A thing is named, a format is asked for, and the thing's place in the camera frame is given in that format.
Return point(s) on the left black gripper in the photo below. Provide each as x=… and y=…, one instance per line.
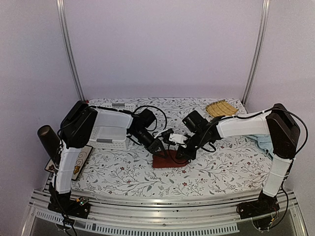
x=157, y=144

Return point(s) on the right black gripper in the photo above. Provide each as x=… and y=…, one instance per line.
x=190, y=155

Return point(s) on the dark red towel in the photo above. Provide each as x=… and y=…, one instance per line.
x=168, y=162

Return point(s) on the white perforated plastic basket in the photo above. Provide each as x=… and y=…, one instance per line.
x=109, y=140

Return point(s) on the light blue towel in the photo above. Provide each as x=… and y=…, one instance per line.
x=264, y=143

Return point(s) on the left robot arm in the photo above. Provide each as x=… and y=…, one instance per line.
x=76, y=129

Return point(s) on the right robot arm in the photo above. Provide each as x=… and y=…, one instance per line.
x=275, y=130

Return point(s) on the woven bamboo tray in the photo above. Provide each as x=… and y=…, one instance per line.
x=220, y=108

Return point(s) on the floral square ceramic plate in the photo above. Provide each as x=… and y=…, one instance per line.
x=80, y=162

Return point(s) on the black cylindrical cup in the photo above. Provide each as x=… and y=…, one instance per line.
x=50, y=142

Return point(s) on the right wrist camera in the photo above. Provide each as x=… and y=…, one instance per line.
x=173, y=139

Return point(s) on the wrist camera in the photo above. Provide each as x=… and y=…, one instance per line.
x=164, y=133
x=173, y=139

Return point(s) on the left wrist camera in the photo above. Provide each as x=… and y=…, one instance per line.
x=164, y=133

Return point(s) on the front aluminium rail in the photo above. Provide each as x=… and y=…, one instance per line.
x=212, y=215

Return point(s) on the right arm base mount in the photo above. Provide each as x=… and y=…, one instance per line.
x=257, y=207

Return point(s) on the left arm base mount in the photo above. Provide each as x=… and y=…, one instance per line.
x=69, y=207

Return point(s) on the left aluminium frame post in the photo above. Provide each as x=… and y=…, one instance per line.
x=68, y=48

